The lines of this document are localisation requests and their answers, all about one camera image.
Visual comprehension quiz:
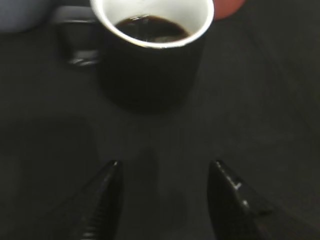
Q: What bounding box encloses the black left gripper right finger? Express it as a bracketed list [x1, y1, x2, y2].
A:
[207, 160, 287, 240]

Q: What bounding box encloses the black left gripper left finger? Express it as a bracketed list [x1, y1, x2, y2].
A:
[53, 159, 124, 240]

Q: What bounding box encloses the black mug white interior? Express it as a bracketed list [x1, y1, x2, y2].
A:
[51, 0, 215, 114]

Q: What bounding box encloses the red round object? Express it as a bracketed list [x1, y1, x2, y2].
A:
[213, 0, 246, 21]

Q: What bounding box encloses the blue grey object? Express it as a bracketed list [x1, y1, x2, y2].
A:
[0, 0, 58, 34]

